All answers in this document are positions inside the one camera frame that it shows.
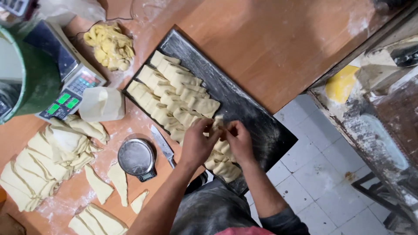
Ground pile of cut dough triangles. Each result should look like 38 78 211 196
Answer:
0 114 110 213

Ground person's left hand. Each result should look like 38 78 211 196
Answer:
181 117 223 168

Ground dirty metal work cart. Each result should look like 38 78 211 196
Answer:
307 33 418 235

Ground small round digital scale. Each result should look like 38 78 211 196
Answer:
118 138 157 183

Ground clear plastic bag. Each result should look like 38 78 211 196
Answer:
39 0 107 24

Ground large white weighing scale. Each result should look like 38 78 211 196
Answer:
23 20 108 122

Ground thin black cable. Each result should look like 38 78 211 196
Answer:
69 16 133 41

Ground black floured baking tray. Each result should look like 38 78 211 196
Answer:
122 29 298 196

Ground small flat dough triangle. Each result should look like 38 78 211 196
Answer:
131 190 150 215

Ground grey calculator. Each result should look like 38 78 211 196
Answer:
0 0 30 17

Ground green round bucket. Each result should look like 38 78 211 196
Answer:
0 24 62 125

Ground yellow plastic scraper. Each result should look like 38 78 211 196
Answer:
325 65 360 104

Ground black metal frame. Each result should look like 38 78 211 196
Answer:
351 171 418 230

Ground flat dough strip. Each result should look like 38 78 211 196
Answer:
68 215 87 235
88 203 129 235
78 209 110 235

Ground white translucent plastic container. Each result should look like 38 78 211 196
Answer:
79 86 125 123

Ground rows of shaped dough pastries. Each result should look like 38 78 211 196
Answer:
127 50 243 183

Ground raw dough piece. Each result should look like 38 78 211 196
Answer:
203 114 229 138

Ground person's red garment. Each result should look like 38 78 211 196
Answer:
215 226 275 235

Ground steel kitchen knife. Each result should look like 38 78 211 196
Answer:
150 125 177 169

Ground heap of yellow dough scraps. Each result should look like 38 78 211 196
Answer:
83 21 135 72

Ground person's right hand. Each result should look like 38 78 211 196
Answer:
222 120 259 166

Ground person's grey floured apron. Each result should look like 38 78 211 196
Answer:
170 179 262 235

